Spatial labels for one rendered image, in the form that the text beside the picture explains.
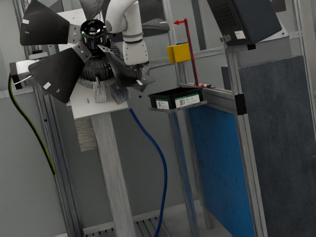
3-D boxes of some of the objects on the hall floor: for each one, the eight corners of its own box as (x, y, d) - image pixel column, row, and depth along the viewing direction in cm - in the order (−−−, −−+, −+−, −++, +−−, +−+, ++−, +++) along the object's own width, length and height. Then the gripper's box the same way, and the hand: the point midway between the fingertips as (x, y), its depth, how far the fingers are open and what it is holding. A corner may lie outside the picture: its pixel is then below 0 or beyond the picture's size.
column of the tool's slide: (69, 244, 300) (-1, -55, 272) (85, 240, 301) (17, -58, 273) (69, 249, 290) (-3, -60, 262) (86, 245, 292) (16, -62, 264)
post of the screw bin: (197, 267, 238) (167, 107, 225) (203, 265, 239) (172, 106, 227) (200, 269, 235) (169, 108, 222) (206, 267, 237) (175, 106, 224)
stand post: (124, 266, 254) (87, 96, 240) (140, 262, 256) (105, 93, 242) (125, 270, 250) (87, 97, 236) (142, 265, 252) (106, 93, 237)
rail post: (265, 297, 201) (233, 114, 188) (274, 295, 201) (243, 112, 189) (269, 302, 197) (237, 115, 184) (278, 300, 197) (247, 113, 185)
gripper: (117, 43, 199) (123, 84, 207) (152, 36, 201) (157, 77, 209) (114, 38, 205) (120, 78, 213) (148, 32, 208) (153, 72, 216)
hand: (138, 74), depth 210 cm, fingers closed, pressing on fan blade
